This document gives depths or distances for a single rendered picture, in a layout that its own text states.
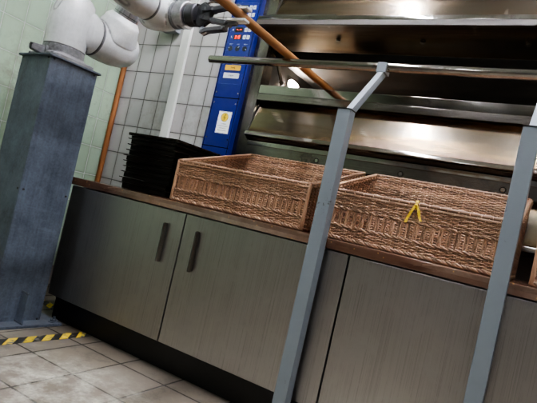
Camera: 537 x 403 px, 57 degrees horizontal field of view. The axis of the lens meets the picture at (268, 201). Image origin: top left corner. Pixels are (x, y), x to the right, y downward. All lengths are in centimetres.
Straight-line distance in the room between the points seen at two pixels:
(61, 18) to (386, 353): 162
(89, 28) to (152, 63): 73
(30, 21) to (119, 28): 53
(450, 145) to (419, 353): 87
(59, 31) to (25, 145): 45
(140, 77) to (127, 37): 63
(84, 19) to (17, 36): 51
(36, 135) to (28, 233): 36
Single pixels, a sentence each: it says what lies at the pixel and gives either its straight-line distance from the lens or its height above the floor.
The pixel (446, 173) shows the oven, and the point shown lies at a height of 90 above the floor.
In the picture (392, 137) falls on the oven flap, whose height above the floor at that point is 101.
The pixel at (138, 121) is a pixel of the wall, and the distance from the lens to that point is 274.
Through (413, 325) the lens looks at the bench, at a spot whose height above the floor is 41.
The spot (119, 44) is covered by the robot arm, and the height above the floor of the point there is 115.
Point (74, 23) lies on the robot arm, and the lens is 210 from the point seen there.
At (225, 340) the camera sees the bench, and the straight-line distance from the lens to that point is 162.
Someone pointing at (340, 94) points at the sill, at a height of 116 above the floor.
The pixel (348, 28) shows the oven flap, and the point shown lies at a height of 140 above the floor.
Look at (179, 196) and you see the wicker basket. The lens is 182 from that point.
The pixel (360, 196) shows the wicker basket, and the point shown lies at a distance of 147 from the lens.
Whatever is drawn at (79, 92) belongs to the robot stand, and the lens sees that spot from 207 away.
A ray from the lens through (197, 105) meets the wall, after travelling 251.
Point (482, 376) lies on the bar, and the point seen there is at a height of 35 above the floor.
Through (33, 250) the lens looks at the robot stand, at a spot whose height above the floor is 28.
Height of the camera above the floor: 62
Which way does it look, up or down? 1 degrees up
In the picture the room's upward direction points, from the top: 13 degrees clockwise
